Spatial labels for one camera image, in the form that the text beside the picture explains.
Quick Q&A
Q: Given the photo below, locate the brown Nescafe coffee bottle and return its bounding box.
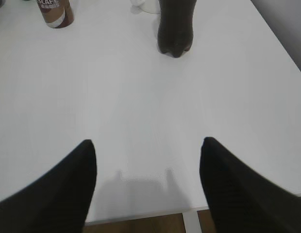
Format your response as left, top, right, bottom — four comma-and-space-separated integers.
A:
36, 0, 74, 29

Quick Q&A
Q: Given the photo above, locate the dark cola bottle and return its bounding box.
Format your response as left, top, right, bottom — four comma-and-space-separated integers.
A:
157, 0, 197, 58

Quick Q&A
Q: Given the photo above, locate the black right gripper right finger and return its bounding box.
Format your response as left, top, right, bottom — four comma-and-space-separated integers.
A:
200, 137, 301, 233

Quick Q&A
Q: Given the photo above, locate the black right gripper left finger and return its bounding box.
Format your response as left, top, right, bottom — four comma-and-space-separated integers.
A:
0, 139, 97, 233

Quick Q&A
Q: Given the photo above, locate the white ceramic mug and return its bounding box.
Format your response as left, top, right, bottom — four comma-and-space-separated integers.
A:
130, 0, 160, 14

